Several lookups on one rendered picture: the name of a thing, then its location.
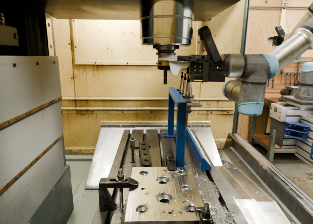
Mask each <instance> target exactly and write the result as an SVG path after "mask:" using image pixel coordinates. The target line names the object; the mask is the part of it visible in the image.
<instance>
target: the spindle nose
mask: <svg viewBox="0 0 313 224"><path fill-rule="evenodd" d="M194 5H195V2H194V1H193V0H141V1H140V2H139V16H140V44H141V45H142V46H146V47H152V46H179V47H190V46H191V45H192V40H193V25H194V21H193V20H194Z"/></svg>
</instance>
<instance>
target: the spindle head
mask: <svg viewBox="0 0 313 224"><path fill-rule="evenodd" d="M11 1H14V2H16V3H19V4H21V5H24V6H26V7H29V8H31V9H33V10H36V11H38V12H41V13H47V14H49V15H50V16H51V17H54V18H56V19H68V20H140V16H139V2H140V1H141V0H11ZM193 1H194V2H195V5H194V20H193V21H208V20H209V19H211V18H213V17H214V16H216V15H218V14H219V13H221V12H222V11H224V10H226V9H228V8H229V7H231V6H232V5H234V4H236V3H237V2H239V1H241V0H193Z"/></svg>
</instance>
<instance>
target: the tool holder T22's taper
mask: <svg viewBox="0 0 313 224"><path fill-rule="evenodd" d="M184 96H192V88H191V82H186V85H185V89H184Z"/></svg>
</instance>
